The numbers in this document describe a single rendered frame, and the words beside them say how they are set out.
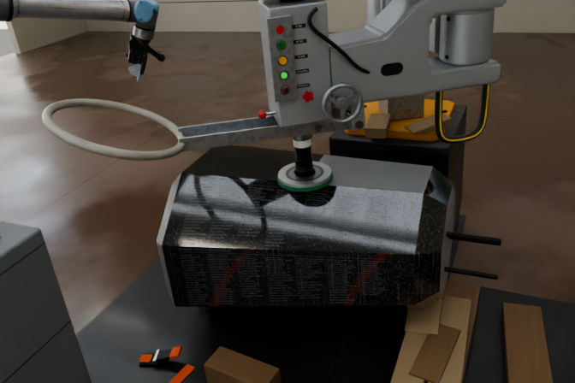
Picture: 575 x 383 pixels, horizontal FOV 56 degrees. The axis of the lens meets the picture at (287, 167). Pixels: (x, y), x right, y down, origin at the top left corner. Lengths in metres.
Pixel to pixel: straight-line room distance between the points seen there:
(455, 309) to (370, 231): 0.61
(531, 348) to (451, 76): 1.17
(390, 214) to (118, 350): 1.45
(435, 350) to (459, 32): 1.21
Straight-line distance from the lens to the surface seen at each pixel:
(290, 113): 1.92
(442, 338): 2.34
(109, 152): 1.78
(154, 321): 2.88
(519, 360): 2.49
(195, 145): 1.97
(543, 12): 8.10
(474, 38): 2.12
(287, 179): 2.11
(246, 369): 2.36
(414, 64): 2.03
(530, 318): 2.69
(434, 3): 2.01
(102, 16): 2.24
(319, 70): 1.90
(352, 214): 2.11
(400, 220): 2.08
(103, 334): 2.91
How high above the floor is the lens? 1.82
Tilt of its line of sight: 26 degrees down
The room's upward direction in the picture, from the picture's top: 5 degrees counter-clockwise
